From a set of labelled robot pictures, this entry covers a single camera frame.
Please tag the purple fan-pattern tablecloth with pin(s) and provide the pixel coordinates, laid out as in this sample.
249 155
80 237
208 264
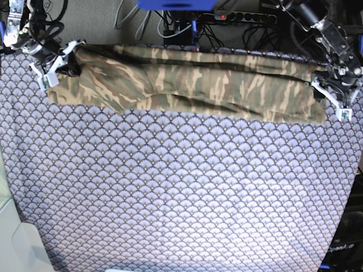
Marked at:
165 191

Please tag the blue clamp right edge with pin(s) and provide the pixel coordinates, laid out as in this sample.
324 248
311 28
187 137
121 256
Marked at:
360 44

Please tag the blue mount plate top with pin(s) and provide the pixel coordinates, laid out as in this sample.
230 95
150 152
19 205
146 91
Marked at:
177 5

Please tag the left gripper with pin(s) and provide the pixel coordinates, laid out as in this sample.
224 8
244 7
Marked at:
339 95

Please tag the black power strip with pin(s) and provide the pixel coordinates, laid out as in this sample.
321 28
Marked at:
247 17

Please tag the white plastic bin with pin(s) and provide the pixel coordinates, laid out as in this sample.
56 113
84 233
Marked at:
21 245

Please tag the blue clamp edge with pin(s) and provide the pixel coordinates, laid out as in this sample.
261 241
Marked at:
360 44
2 32

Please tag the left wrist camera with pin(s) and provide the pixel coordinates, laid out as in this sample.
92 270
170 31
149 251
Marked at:
344 114

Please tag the black OpenArm box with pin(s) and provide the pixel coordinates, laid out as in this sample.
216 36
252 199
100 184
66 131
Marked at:
345 251

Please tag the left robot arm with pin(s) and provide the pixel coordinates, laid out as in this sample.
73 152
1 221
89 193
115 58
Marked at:
343 80

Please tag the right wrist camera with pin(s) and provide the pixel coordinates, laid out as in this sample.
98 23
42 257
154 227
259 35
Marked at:
47 81

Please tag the blue clamp left edge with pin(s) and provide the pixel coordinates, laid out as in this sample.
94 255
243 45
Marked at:
2 32

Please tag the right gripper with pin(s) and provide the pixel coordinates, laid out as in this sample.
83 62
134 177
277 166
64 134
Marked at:
51 57

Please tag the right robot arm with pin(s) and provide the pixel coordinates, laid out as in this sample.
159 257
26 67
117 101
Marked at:
31 30

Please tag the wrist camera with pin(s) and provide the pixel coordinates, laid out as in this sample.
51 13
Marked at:
344 114
47 81

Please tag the camouflage T-shirt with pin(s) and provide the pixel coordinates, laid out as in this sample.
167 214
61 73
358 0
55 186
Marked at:
227 84

